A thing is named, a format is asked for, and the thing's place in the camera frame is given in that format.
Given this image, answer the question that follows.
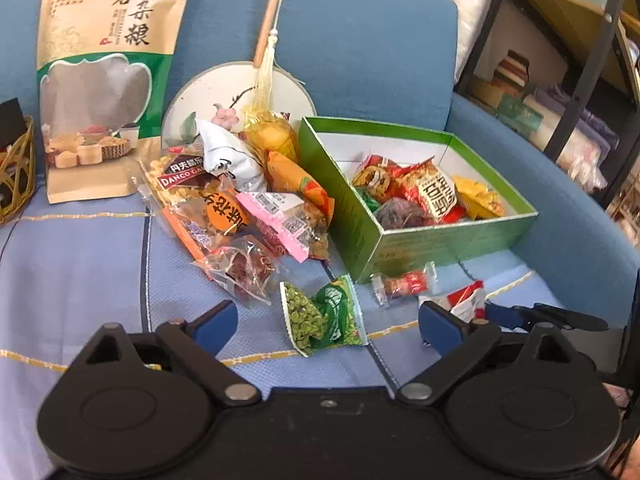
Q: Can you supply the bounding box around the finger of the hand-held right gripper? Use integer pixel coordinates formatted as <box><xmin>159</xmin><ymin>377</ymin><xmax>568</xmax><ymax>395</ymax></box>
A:
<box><xmin>485</xmin><ymin>301</ymin><xmax>611</xmax><ymax>333</ymax></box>

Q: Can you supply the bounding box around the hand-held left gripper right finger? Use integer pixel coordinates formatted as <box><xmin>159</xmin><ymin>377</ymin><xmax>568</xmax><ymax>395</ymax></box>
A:
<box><xmin>397</xmin><ymin>301</ymin><xmax>583</xmax><ymax>403</ymax></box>

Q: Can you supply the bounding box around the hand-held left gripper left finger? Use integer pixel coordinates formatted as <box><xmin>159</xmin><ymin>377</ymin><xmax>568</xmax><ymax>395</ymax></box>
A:
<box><xmin>75</xmin><ymin>301</ymin><xmax>262</xmax><ymax>407</ymax></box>

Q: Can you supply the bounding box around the red and white candy packet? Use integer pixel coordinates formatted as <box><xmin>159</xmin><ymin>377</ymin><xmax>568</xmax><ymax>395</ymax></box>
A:
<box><xmin>422</xmin><ymin>280</ymin><xmax>487</xmax><ymax>346</ymax></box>

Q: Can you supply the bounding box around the green cardboard box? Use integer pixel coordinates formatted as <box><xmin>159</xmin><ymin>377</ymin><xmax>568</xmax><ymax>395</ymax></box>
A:
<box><xmin>298</xmin><ymin>116</ymin><xmax>540</xmax><ymax>285</ymax></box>

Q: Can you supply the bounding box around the clear packet with orange label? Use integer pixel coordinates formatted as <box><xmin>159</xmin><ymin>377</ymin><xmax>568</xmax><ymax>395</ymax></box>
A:
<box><xmin>162</xmin><ymin>190</ymin><xmax>261</xmax><ymax>261</ymax></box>

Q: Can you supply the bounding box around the green pea snack packet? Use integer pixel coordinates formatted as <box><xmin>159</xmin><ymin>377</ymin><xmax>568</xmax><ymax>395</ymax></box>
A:
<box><xmin>279</xmin><ymin>275</ymin><xmax>368</xmax><ymax>358</ymax></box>

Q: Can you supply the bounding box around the yellow snack packet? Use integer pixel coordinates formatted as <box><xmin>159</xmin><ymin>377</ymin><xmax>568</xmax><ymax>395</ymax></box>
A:
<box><xmin>452</xmin><ymin>175</ymin><xmax>507</xmax><ymax>221</ymax></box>

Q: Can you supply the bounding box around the dark red jujube packet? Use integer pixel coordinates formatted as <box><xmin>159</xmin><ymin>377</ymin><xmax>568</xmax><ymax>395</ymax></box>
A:
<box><xmin>374</xmin><ymin>197</ymin><xmax>431</xmax><ymax>230</ymax></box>

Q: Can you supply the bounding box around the red packet with white panel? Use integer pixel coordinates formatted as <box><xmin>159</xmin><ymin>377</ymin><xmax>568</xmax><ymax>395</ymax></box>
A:
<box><xmin>395</xmin><ymin>157</ymin><xmax>461</xmax><ymax>223</ymax></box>

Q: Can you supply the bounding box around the clear macaroni snack packet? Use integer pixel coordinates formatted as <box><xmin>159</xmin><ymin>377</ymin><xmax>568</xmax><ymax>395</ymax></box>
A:
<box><xmin>139</xmin><ymin>142</ymin><xmax>221</xmax><ymax>206</ymax></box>

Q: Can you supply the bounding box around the clear packet of brown snacks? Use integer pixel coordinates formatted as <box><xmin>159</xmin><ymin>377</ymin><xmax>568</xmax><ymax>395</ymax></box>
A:
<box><xmin>192</xmin><ymin>235</ymin><xmax>281</xmax><ymax>306</ymax></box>

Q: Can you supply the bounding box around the clear packet of yellow snacks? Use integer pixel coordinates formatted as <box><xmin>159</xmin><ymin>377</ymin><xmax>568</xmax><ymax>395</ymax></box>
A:
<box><xmin>242</xmin><ymin>107</ymin><xmax>301</xmax><ymax>163</ymax></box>

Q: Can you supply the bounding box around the clear wrapped red candy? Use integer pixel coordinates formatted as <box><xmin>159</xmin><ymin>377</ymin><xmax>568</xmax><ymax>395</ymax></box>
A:
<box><xmin>371</xmin><ymin>262</ymin><xmax>441</xmax><ymax>307</ymax></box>

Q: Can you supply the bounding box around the pink snack packet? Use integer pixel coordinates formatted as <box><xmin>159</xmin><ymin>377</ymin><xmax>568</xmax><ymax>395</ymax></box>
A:
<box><xmin>235</xmin><ymin>191</ymin><xmax>331</xmax><ymax>263</ymax></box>

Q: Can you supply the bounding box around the light blue checked blanket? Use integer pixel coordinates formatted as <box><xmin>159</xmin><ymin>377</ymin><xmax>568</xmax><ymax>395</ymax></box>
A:
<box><xmin>0</xmin><ymin>180</ymin><xmax>576</xmax><ymax>466</ymax></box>

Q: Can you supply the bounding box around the orange snack packet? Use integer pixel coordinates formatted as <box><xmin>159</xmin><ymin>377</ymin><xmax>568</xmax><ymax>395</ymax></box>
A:
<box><xmin>265</xmin><ymin>150</ymin><xmax>336</xmax><ymax>221</ymax></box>

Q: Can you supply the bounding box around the white and grey snack packet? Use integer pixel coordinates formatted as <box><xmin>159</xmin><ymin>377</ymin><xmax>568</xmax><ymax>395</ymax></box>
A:
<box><xmin>194</xmin><ymin>119</ymin><xmax>268</xmax><ymax>193</ymax></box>

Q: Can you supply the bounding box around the plastic wrapped fabric bundle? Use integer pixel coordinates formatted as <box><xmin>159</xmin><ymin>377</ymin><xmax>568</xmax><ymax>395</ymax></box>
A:
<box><xmin>525</xmin><ymin>85</ymin><xmax>621</xmax><ymax>191</ymax></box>

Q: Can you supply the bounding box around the green box on shelf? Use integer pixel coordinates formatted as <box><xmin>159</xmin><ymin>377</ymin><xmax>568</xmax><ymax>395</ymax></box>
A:
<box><xmin>497</xmin><ymin>92</ymin><xmax>546</xmax><ymax>133</ymax></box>

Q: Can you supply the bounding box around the woven bamboo basket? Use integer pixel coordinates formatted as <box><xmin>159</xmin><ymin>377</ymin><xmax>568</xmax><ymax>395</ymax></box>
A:
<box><xmin>0</xmin><ymin>115</ymin><xmax>37</xmax><ymax>226</ymax></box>

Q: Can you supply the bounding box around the striped vase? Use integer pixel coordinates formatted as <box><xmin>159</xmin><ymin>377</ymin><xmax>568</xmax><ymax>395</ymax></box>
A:
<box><xmin>492</xmin><ymin>50</ymin><xmax>531</xmax><ymax>96</ymax></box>

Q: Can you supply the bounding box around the large kraft grain pouch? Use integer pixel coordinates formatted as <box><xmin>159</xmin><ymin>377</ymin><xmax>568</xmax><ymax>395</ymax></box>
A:
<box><xmin>36</xmin><ymin>0</ymin><xmax>201</xmax><ymax>205</ymax></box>

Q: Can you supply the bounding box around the black metal shelf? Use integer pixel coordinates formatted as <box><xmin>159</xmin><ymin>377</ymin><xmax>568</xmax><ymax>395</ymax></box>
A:
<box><xmin>452</xmin><ymin>0</ymin><xmax>640</xmax><ymax>248</ymax></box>

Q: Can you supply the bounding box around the black box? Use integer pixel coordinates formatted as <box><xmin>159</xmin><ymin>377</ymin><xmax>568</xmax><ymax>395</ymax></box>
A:
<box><xmin>0</xmin><ymin>99</ymin><xmax>26</xmax><ymax>156</ymax></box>

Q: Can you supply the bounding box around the blue fabric sofa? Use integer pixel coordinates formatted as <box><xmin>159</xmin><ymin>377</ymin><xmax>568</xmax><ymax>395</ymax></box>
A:
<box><xmin>0</xmin><ymin>0</ymin><xmax>640</xmax><ymax>391</ymax></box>

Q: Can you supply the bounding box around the white plastic wrapped roll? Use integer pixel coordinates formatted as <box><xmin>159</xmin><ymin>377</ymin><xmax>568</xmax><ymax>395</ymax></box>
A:
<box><xmin>445</xmin><ymin>0</ymin><xmax>501</xmax><ymax>86</ymax></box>

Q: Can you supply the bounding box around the round painted fan wooden handle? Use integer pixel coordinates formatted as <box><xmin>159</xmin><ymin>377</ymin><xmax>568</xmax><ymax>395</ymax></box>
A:
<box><xmin>161</xmin><ymin>0</ymin><xmax>318</xmax><ymax>151</ymax></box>

